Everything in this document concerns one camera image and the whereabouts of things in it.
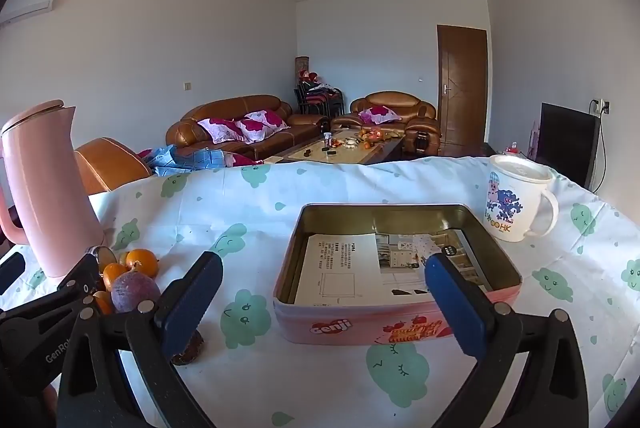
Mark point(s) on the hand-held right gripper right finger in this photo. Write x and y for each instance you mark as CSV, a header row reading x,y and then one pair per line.
x,y
457,303

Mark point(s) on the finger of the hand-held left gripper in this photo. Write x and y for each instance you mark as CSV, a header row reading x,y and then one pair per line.
x,y
11,270
82,280

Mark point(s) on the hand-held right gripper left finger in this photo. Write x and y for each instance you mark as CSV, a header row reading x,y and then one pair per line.
x,y
187,303

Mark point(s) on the dark brown mangosteen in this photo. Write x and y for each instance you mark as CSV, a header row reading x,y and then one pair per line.
x,y
191,350

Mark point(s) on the purple passion fruit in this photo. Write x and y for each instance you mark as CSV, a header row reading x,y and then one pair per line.
x,y
131,294

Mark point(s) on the cardboard snack box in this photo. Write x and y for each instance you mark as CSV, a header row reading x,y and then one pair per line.
x,y
345,325

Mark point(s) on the printed photo brochure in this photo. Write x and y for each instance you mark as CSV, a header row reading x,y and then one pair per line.
x,y
400,258

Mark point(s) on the pink electric kettle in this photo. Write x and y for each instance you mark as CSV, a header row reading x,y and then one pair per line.
x,y
45,188

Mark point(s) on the white lidded cartoon mug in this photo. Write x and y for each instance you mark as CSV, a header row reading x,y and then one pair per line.
x,y
505,208

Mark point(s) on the white green printed tablecloth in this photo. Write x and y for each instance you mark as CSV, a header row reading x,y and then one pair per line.
x,y
260,208

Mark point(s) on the brown leather chair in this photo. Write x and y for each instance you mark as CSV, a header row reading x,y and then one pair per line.
x,y
110,162

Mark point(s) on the white paper leaflet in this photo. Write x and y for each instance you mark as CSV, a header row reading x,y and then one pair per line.
x,y
335,268

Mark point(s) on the blue plaid blanket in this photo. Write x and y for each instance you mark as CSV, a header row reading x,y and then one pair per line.
x,y
185,157

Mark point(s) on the magenta floral blanket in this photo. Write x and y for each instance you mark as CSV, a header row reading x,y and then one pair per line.
x,y
242,160

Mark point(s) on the magenta floral pillow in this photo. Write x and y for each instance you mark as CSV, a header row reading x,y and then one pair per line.
x,y
222,127
262,122
379,112

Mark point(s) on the pink board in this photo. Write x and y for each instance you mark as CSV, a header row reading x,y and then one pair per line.
x,y
534,137

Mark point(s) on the wooden coffee table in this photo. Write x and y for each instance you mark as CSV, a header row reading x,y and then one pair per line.
x,y
345,152

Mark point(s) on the pile of snacks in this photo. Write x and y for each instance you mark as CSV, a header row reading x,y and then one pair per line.
x,y
370,135

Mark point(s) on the black television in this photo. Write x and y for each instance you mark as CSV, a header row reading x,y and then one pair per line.
x,y
565,142

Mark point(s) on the brown leather sofa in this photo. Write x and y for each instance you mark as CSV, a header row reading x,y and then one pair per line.
x,y
240,105

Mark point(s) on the glass jar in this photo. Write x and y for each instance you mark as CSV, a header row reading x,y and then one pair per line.
x,y
327,139

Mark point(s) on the brown leather armchair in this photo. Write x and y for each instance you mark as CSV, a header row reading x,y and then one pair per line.
x,y
395,100

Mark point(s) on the brown wooden door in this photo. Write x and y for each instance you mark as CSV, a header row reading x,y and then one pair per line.
x,y
462,82

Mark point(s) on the stacked dark chairs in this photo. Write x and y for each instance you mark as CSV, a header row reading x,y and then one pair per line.
x,y
320,100

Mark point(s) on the red plush toy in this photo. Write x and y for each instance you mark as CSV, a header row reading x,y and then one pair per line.
x,y
307,76

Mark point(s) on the tall patterned vase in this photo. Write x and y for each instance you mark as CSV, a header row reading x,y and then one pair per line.
x,y
301,65

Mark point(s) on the white air conditioner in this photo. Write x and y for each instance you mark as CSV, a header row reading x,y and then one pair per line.
x,y
27,2

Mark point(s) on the wall power outlet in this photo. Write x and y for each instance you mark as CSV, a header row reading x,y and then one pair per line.
x,y
603,106

